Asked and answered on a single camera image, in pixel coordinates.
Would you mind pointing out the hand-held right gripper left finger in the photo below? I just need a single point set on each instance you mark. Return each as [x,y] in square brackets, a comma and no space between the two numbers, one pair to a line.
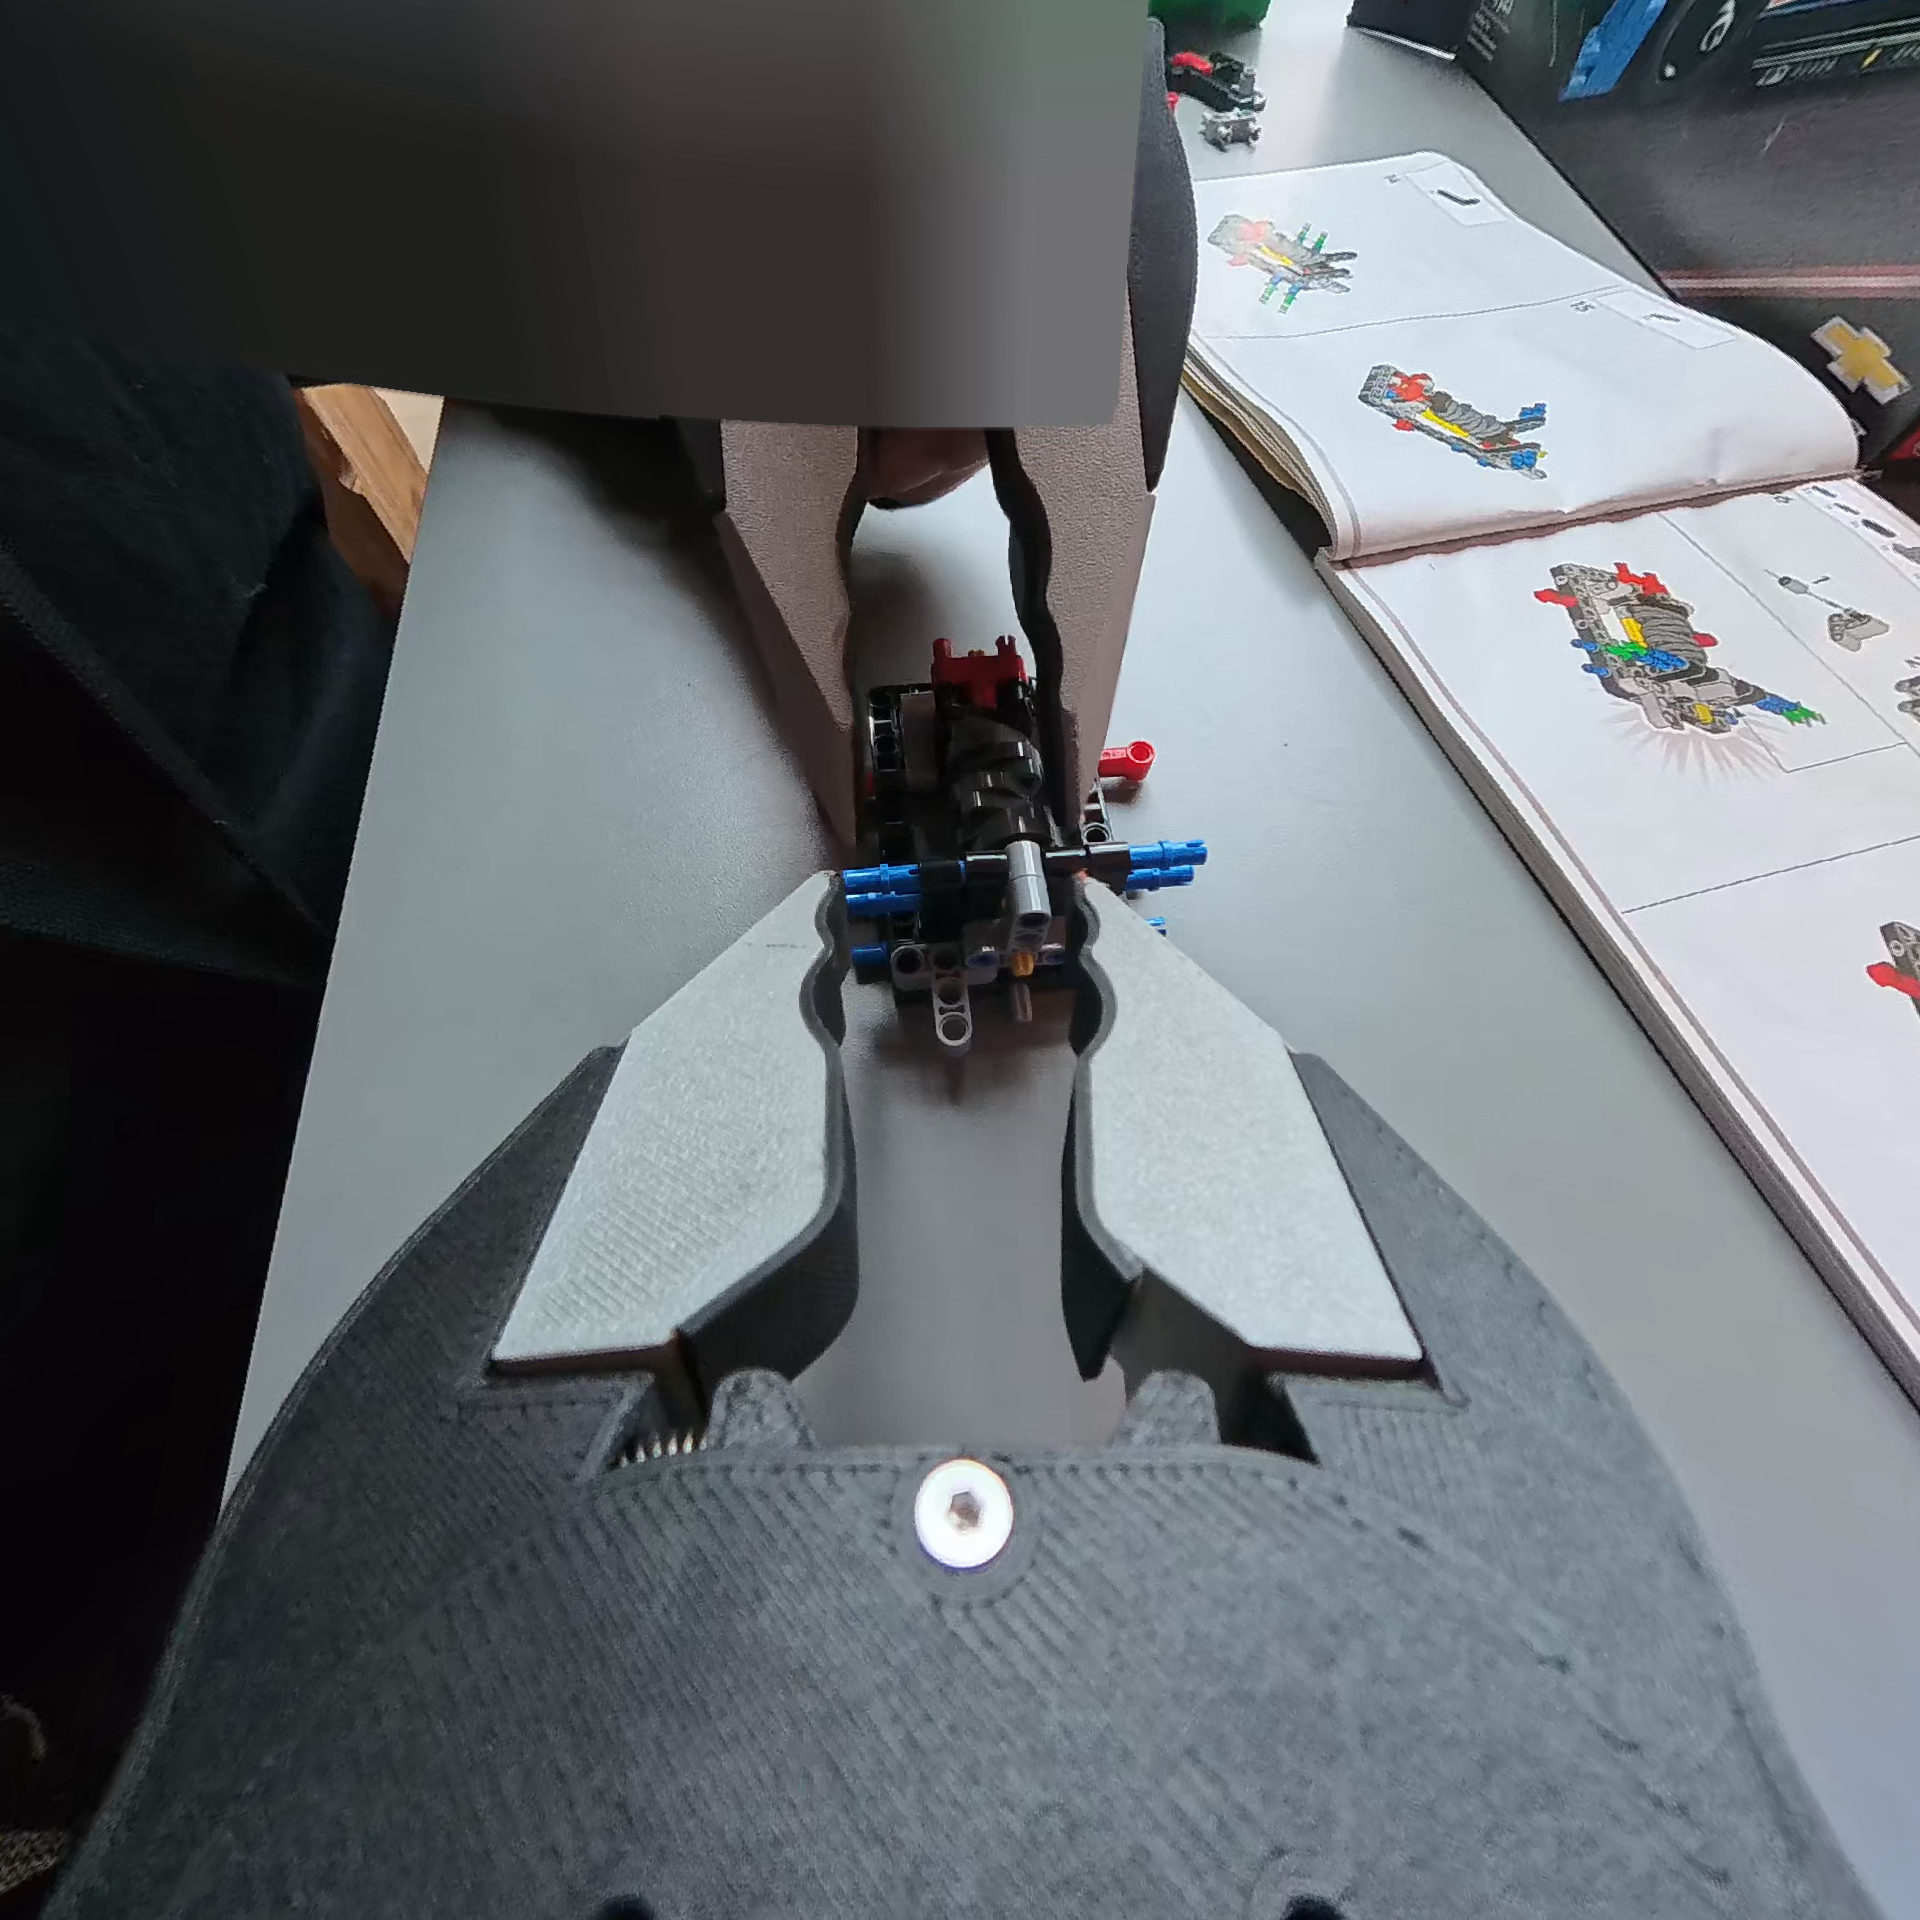
[691,1171]

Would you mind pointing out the lego instruction booklet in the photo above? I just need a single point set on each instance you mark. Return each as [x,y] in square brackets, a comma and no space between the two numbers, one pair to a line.
[1574,451]

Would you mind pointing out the person's left hand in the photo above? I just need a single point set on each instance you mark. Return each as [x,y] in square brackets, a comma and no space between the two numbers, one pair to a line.
[922,464]

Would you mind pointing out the red and black lego piece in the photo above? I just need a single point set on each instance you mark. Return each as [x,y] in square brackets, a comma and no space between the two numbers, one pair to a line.
[1208,72]

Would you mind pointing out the dark lego set box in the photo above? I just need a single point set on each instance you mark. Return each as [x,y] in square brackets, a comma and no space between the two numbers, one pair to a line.
[1725,150]

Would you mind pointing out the dark cloth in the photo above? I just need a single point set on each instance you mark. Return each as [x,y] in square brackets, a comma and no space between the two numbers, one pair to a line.
[151,630]

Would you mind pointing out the black lego technic model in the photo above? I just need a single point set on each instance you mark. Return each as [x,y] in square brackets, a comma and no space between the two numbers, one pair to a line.
[983,781]

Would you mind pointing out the grey lego piece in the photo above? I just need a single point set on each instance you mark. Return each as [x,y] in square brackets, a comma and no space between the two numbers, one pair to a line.
[1233,132]

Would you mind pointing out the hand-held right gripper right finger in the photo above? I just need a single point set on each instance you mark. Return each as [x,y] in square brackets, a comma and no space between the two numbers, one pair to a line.
[1223,1171]

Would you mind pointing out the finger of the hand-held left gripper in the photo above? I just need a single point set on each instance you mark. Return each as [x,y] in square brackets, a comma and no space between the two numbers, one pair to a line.
[1095,571]
[780,525]

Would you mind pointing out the wooden board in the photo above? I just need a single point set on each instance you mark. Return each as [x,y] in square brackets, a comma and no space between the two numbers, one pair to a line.
[360,480]

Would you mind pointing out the green object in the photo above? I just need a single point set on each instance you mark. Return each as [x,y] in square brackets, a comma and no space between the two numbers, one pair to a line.
[1200,13]

